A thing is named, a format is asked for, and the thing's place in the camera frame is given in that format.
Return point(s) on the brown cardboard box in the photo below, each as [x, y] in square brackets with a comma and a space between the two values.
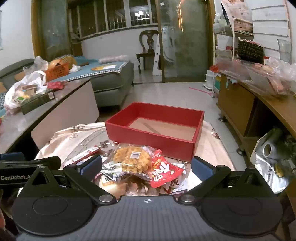
[235, 106]

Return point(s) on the red plastic bag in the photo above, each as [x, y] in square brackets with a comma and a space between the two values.
[214, 68]

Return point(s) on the black and white snack packet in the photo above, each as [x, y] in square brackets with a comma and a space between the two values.
[115, 172]

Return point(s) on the silver foil bag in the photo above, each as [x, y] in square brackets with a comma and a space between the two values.
[272, 166]

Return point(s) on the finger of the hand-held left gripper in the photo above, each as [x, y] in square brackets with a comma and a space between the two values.
[46, 161]
[11, 156]

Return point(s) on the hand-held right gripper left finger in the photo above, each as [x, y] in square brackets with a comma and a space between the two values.
[91, 165]

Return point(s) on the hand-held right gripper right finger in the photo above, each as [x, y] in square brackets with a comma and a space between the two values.
[201, 168]

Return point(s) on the dark green box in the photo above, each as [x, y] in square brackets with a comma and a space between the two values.
[37, 102]

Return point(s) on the small red packet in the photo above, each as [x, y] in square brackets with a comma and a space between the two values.
[55, 85]

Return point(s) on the red cardboard box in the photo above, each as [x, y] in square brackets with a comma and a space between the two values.
[150, 143]

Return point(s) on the floral tablecloth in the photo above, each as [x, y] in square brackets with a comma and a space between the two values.
[69, 136]

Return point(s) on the orange basket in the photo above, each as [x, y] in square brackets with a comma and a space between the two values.
[56, 71]

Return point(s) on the red white snack packet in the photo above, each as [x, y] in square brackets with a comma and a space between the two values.
[83, 154]

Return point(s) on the barred window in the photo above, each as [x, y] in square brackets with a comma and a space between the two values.
[115, 18]

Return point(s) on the grey coffee table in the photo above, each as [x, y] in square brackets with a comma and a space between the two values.
[69, 109]

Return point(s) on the yellow waffle cookie packet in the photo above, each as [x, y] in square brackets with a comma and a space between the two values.
[129, 160]

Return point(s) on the glass vase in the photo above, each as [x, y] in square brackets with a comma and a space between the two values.
[284, 51]

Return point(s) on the clear plastic bag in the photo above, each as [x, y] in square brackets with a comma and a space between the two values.
[254, 74]

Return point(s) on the round bun packet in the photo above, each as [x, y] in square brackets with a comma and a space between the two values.
[113, 186]

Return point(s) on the dark woven basket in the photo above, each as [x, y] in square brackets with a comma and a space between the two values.
[251, 52]

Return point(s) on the blue patterned blanket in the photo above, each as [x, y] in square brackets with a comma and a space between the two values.
[92, 63]

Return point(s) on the glass sliding door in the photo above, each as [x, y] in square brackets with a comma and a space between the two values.
[187, 46]

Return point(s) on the white plastic bag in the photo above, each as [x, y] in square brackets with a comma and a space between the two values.
[34, 78]

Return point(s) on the printed paper poster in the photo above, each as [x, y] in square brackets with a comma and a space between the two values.
[238, 9]

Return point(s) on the wooden chair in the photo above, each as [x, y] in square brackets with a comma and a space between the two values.
[149, 37]

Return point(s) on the grey sofa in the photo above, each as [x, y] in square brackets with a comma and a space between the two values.
[111, 85]

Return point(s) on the white perforated board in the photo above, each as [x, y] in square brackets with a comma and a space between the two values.
[157, 62]

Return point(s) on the white plastic drawer stack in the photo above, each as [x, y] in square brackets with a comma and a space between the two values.
[209, 81]

